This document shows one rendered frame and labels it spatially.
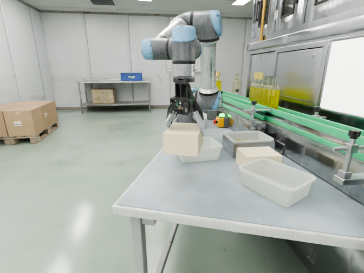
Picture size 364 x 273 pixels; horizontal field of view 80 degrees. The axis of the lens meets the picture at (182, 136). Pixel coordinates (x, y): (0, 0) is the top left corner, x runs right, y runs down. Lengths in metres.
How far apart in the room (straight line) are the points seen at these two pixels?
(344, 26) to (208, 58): 0.61
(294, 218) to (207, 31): 0.88
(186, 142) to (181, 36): 0.33
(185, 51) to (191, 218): 0.51
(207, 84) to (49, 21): 6.78
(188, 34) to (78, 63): 6.80
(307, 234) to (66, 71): 7.29
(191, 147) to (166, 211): 0.22
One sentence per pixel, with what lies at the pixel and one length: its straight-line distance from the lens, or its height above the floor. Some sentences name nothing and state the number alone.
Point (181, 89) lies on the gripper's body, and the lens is 0.71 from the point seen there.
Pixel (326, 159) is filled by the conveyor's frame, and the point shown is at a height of 0.84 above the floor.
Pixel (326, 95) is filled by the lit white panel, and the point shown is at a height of 1.06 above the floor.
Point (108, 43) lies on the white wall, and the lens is 7.27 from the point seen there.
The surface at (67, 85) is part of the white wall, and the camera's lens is 7.56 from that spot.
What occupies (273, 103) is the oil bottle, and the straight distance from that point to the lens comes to 1.43.
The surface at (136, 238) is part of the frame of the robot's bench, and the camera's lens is 0.89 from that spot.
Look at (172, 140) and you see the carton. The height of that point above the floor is 0.95.
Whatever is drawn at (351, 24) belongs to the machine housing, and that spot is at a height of 1.37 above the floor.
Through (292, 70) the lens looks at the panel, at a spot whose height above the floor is 1.18.
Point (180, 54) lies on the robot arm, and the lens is 0.71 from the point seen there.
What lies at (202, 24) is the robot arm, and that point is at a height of 1.39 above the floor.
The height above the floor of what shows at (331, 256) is 0.26.
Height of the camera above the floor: 1.18
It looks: 17 degrees down
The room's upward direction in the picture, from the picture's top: straight up
